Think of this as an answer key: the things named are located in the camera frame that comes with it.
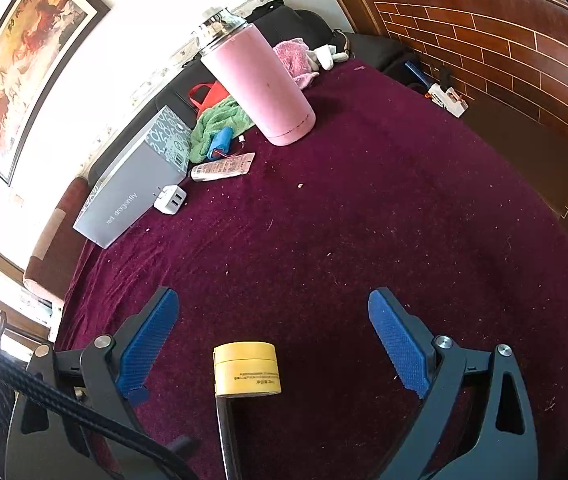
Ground yellow jar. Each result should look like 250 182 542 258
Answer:
213 342 283 397

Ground white glove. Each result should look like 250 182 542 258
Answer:
311 45 349 72

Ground framed painting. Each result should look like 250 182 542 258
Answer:
0 0 112 187

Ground black bag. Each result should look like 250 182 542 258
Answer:
86 0 415 186

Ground pink cloth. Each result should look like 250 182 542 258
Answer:
273 37 321 91

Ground green cloth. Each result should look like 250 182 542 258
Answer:
189 97 257 165

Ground small white plug adapter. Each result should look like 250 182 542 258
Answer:
153 185 188 217

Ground pink insulated bottle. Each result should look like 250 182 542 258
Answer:
191 6 317 147

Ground red bag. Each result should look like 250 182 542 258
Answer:
188 81 232 111

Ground black cable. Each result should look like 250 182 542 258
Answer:
0 337 199 480

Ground pink white tube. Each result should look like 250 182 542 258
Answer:
191 152 256 182

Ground wooden brick-pattern headboard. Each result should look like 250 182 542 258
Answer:
311 0 568 256

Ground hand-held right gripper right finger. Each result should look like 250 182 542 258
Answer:
368 287 540 480

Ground blue battery pack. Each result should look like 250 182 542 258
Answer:
207 126 235 160

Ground grey cardboard gift box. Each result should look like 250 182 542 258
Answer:
72 105 193 250

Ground white and blue tool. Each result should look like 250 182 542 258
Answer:
404 60 470 118

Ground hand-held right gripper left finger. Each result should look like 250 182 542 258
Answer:
6 286 179 480

